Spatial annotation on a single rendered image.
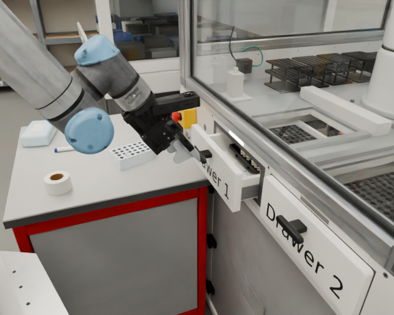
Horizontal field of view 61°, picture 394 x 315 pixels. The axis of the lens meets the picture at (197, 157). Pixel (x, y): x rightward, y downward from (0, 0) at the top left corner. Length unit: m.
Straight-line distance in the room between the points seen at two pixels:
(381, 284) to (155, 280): 0.84
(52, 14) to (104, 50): 4.31
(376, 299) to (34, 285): 0.63
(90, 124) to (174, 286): 0.89
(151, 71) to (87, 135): 1.06
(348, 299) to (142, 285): 0.79
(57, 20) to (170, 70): 3.49
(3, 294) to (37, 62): 0.47
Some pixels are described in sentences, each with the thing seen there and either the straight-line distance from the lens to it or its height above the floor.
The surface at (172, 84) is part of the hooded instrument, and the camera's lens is 1.63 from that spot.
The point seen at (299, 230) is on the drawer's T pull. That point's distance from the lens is 0.64.
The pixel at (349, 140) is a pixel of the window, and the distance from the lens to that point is 0.57.
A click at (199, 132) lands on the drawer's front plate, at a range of 0.92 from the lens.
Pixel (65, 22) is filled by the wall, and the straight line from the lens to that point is 4.99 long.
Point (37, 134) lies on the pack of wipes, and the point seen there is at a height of 0.80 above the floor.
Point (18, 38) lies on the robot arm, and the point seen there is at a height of 1.24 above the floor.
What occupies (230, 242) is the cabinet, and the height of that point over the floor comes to 0.55.
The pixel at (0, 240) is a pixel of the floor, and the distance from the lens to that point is 2.20.
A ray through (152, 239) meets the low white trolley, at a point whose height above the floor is 0.56.
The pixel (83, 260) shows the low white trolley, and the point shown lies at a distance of 1.12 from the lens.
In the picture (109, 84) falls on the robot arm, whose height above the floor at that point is 1.12.
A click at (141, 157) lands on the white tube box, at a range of 1.10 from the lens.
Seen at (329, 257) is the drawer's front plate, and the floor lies 0.90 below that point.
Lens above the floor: 1.32
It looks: 30 degrees down
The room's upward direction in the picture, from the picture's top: straight up
